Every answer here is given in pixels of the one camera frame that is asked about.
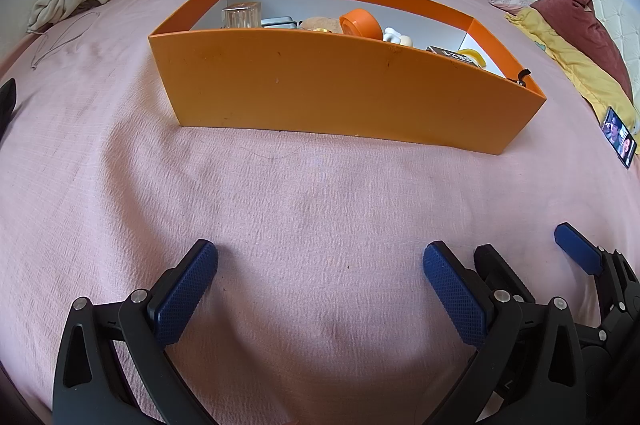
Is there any tan plush toy blue patch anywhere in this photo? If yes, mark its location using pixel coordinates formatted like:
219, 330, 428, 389
300, 16, 345, 34

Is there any yellow pillow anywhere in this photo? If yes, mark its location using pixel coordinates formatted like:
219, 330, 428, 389
505, 7, 638, 126

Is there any smartphone with lit screen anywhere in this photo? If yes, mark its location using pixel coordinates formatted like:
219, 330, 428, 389
601, 106, 638, 169

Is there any small white toy figure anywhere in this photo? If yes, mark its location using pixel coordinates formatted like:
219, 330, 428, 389
382, 27, 414, 48

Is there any orange round case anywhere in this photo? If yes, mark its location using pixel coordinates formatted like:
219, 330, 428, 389
339, 8, 384, 40

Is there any pink bed sheet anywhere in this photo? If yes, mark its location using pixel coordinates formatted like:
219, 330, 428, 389
0, 0, 640, 425

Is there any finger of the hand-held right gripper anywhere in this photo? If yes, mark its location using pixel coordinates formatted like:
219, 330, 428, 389
554, 222, 640, 341
474, 244, 538, 304

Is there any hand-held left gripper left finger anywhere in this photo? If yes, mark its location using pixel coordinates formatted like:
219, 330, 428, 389
52, 239, 219, 425

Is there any thin dark cord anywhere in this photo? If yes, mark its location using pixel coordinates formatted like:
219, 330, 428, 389
31, 10, 98, 70

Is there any maroon pillow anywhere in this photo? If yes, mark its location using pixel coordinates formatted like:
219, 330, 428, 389
530, 0, 635, 100

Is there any orange cardboard box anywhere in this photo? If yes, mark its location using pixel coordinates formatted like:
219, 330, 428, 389
148, 0, 547, 156

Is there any brown card box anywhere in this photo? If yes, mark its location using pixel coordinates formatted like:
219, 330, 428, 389
426, 46, 476, 63

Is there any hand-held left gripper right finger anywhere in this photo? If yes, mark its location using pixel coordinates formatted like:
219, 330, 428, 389
422, 241, 586, 425

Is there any clear tape roll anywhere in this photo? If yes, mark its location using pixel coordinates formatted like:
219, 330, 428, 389
221, 2, 263, 30

